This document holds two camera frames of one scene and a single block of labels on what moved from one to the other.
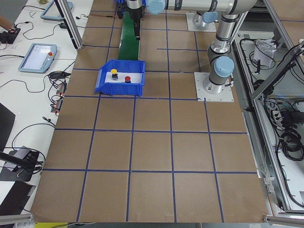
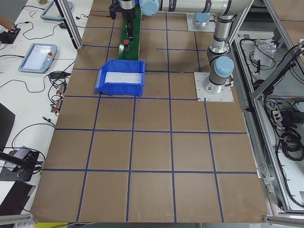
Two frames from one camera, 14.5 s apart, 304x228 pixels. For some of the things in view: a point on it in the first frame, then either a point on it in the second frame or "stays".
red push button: [127, 79] to [126, 46]
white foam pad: [136, 77] stays
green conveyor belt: [129, 45] stays
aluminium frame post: [65, 13] stays
